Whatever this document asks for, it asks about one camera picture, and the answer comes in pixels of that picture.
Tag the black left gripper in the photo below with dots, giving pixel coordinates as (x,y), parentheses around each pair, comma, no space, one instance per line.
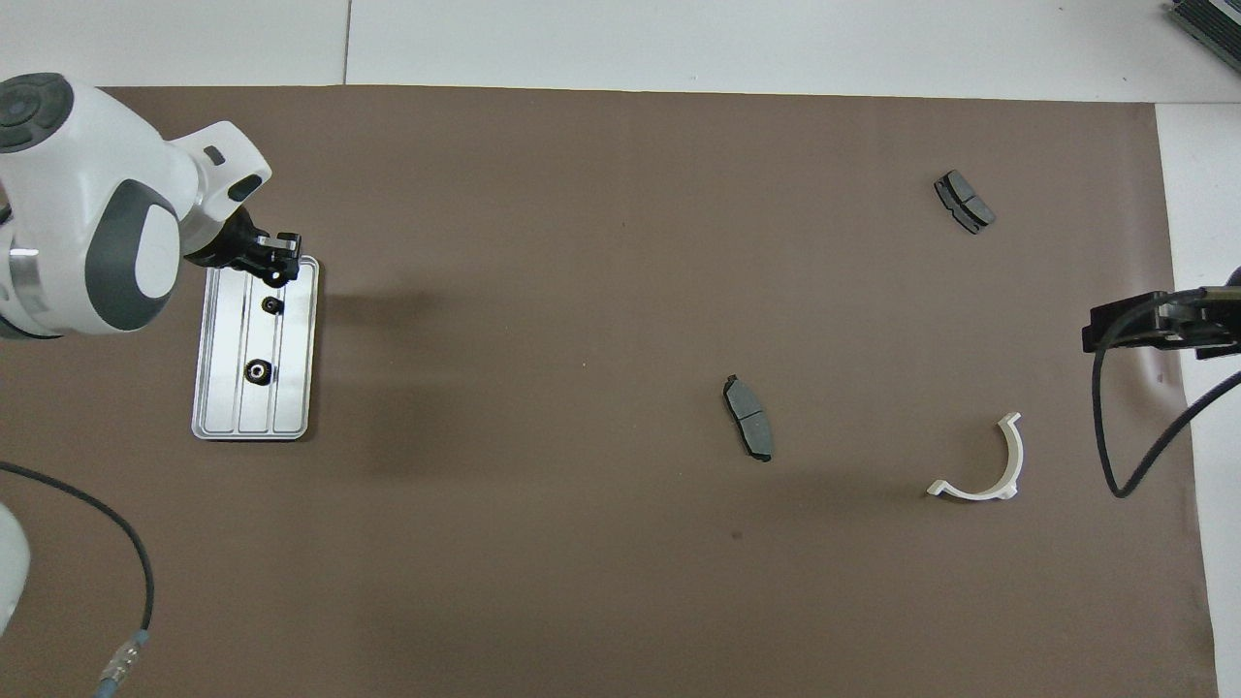
(233,247)

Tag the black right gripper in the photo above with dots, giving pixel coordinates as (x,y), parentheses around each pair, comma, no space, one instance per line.
(1229,330)

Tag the small black bearing gear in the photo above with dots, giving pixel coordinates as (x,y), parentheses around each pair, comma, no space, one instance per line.
(273,304)

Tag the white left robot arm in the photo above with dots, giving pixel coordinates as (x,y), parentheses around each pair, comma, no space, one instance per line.
(87,174)

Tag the silver metal ribbed tray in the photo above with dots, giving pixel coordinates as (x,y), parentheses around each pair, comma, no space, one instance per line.
(291,388)

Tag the grey brake pad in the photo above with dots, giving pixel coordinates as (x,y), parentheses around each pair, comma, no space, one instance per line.
(747,412)
(965,201)

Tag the brown paper table mat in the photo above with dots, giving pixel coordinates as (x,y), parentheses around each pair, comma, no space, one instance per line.
(582,242)

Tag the grey ridged device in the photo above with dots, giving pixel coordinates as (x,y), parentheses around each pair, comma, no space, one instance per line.
(1217,24)

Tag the white curved plastic bracket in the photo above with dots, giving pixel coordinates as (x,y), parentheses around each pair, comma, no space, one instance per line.
(970,492)

